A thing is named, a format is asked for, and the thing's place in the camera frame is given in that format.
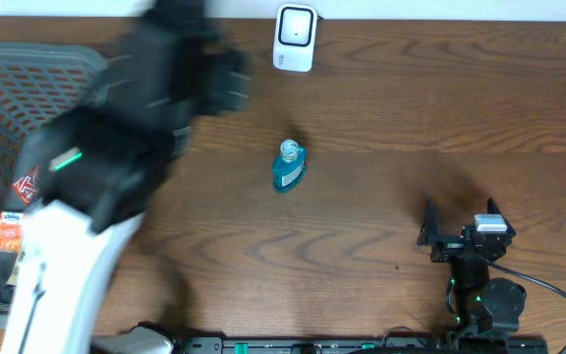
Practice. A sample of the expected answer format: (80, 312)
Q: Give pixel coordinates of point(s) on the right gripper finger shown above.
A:
(429, 233)
(492, 208)

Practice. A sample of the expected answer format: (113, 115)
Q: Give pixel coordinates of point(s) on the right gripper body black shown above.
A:
(446, 250)

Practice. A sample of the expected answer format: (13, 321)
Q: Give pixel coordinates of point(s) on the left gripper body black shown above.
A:
(217, 94)

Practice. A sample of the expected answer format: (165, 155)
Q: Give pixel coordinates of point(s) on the blue mouthwash bottle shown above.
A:
(289, 167)

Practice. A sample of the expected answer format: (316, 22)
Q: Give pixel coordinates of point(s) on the red Top chocolate bar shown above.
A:
(26, 187)

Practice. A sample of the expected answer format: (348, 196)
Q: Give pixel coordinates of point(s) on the orange tissue pack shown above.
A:
(11, 231)

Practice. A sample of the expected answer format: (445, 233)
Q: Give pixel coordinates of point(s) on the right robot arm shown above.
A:
(484, 306)

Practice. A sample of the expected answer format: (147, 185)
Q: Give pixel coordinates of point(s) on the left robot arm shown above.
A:
(99, 164)

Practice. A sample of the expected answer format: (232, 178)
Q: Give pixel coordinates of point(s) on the white barcode scanner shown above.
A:
(294, 38)

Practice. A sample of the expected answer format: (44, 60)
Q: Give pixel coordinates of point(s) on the grey plastic basket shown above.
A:
(37, 82)

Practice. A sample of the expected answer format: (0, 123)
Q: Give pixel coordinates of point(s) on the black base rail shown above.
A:
(393, 344)

